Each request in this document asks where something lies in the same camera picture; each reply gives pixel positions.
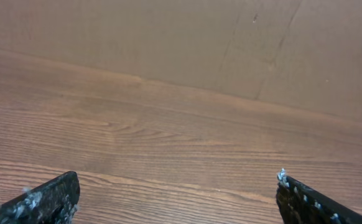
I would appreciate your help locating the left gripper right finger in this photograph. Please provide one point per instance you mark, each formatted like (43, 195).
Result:
(300, 204)

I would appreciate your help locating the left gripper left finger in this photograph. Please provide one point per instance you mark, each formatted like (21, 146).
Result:
(54, 202)

